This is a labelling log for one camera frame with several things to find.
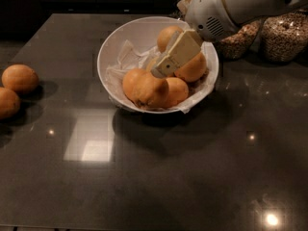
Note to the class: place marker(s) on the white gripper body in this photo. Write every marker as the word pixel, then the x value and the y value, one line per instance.
pixel 205 14

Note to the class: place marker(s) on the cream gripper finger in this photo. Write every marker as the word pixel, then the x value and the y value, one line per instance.
pixel 181 48

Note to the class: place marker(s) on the orange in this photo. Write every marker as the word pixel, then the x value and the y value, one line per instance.
pixel 131 83
pixel 9 103
pixel 151 64
pixel 150 92
pixel 20 78
pixel 178 91
pixel 165 35
pixel 193 70

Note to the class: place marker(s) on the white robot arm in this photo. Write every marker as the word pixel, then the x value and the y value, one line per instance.
pixel 245 11

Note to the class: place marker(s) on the orange at bowl top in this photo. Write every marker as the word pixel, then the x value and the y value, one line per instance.
pixel 165 35

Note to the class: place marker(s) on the white bowl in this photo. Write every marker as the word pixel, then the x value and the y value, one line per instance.
pixel 128 32

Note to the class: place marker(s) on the middle glass cereal jar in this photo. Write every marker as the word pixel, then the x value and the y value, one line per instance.
pixel 234 47

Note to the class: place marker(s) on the white paper liner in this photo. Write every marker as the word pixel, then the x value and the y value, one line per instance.
pixel 128 60

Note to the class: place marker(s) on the right glass cereal jar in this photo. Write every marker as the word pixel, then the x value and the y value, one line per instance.
pixel 283 37

